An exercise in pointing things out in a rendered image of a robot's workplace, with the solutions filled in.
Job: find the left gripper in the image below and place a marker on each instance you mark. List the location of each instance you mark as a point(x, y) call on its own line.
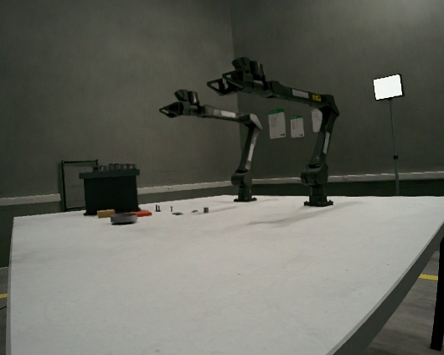
point(235, 81)

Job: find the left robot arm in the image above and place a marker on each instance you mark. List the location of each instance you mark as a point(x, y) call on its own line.
point(318, 177)

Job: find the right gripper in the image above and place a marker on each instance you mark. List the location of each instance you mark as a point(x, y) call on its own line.
point(174, 110)

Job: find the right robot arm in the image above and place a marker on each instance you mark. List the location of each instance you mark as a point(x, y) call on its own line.
point(242, 177)

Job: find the tan square block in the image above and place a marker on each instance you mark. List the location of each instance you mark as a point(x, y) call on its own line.
point(105, 214)

